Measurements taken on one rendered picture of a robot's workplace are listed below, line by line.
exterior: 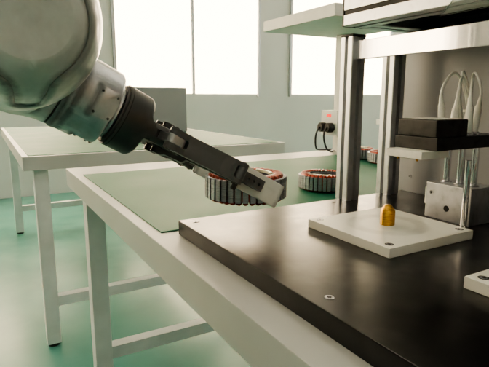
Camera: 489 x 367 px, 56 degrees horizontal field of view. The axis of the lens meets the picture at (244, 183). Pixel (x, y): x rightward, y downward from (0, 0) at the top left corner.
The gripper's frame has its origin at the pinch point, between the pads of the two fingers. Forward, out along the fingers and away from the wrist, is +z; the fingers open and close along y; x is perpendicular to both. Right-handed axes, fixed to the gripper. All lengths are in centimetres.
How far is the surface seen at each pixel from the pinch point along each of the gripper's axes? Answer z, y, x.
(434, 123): 13.2, 14.3, 17.0
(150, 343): 41, -78, -52
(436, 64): 26.6, -2.1, 35.0
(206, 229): -1.3, -1.7, -8.0
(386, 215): 14.5, 12.1, 3.9
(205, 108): 171, -436, 97
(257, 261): -1.6, 12.3, -8.1
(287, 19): 31, -71, 59
